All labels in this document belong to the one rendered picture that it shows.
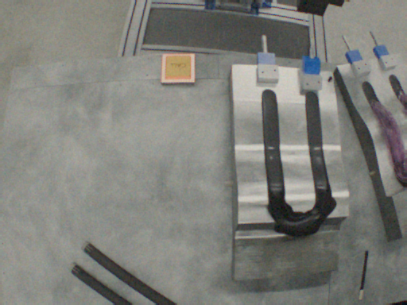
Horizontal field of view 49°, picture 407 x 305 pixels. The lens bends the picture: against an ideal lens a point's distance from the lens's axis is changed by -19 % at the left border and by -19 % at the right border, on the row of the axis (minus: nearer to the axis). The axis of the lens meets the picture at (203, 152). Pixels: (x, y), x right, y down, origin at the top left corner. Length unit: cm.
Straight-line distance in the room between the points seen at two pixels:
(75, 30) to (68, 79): 103
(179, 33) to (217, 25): 16
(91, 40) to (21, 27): 45
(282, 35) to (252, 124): 94
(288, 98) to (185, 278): 48
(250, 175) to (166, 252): 26
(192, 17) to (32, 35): 83
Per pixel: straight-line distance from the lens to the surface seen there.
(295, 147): 121
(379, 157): 127
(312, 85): 123
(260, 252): 118
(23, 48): 242
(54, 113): 134
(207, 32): 206
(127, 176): 126
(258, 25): 210
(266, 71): 122
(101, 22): 236
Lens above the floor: 202
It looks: 75 degrees down
